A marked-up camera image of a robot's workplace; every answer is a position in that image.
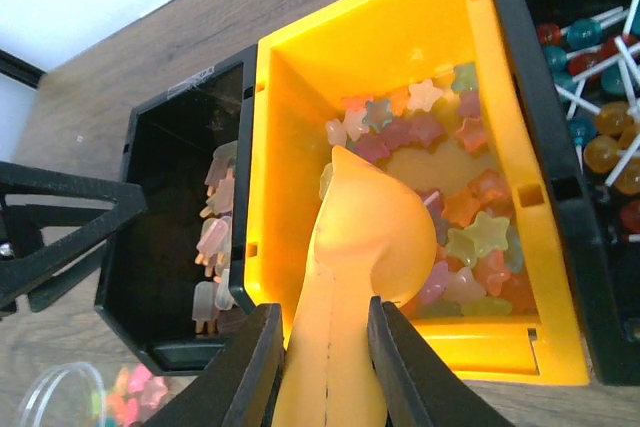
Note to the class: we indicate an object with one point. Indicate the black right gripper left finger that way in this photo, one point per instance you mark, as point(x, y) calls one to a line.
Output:
point(240, 385)

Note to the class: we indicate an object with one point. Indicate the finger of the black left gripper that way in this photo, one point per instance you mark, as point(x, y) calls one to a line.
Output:
point(46, 250)

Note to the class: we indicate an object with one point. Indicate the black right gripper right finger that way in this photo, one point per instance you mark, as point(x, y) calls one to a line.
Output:
point(418, 387)

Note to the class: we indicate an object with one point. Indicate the clear plastic cup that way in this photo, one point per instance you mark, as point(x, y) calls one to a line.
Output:
point(132, 399)

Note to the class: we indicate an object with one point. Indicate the black bin with popsicle candies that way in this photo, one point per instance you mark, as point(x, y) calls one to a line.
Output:
point(148, 275)

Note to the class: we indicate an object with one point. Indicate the orange plastic scoop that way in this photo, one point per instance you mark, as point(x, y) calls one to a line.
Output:
point(373, 236)

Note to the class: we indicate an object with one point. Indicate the yellow bin with star candies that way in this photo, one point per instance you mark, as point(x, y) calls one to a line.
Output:
point(326, 66)

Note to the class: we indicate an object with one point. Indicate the black bin with lollipops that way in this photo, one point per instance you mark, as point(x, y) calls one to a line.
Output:
point(581, 103)

